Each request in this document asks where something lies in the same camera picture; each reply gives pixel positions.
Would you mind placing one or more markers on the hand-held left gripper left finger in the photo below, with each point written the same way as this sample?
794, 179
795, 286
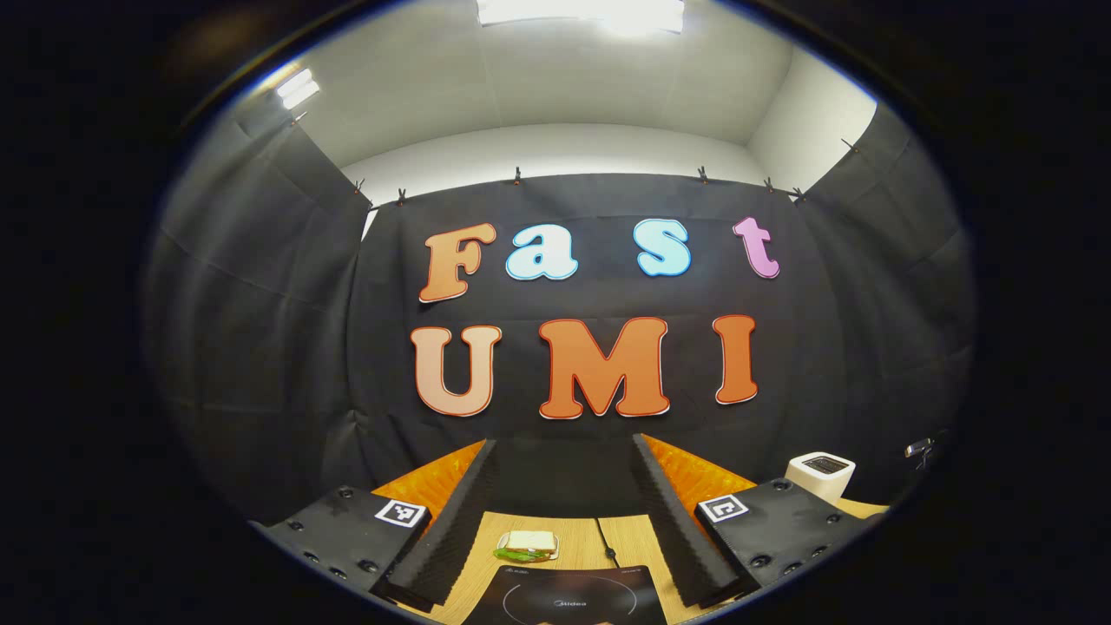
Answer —
456, 538

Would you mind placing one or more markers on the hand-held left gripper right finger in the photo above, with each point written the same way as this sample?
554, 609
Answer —
686, 538

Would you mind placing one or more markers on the black induction cooktop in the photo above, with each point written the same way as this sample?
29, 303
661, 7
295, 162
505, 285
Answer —
564, 599

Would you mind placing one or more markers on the sandwich on white plate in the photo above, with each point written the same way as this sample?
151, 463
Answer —
529, 544

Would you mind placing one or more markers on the white toaster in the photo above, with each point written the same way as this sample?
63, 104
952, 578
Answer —
820, 477

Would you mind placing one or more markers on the small metal object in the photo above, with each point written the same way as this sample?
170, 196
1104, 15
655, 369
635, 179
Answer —
918, 448

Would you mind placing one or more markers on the small ceiling light panel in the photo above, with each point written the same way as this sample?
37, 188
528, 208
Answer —
299, 88

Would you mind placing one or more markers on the large ceiling light panel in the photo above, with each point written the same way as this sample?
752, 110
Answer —
581, 10

